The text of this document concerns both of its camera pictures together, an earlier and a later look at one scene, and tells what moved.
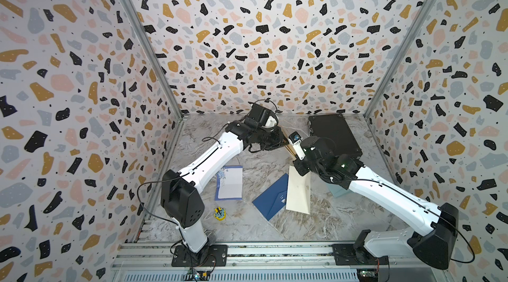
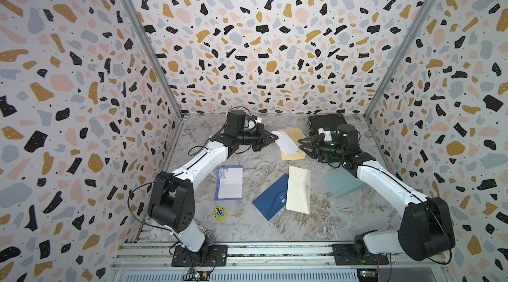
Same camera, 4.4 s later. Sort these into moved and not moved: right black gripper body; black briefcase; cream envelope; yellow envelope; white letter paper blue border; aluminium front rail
Moved: yellow envelope; right black gripper body
Not moved: aluminium front rail; black briefcase; cream envelope; white letter paper blue border
